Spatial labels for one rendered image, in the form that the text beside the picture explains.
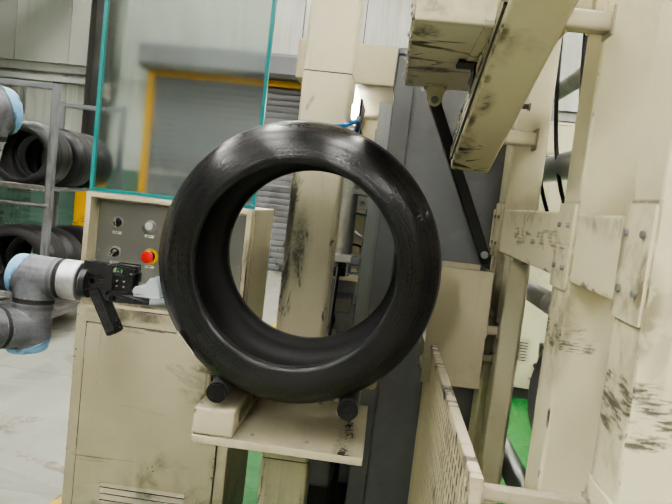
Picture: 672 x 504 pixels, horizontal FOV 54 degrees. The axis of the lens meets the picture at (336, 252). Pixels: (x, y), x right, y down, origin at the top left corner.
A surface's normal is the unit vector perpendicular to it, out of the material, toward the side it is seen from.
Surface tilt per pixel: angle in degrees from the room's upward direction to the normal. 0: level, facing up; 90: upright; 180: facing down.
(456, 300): 90
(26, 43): 90
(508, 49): 162
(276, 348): 80
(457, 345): 90
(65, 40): 90
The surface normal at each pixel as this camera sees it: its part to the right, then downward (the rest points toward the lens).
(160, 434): -0.10, 0.11
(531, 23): -0.13, 0.96
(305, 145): -0.06, -0.11
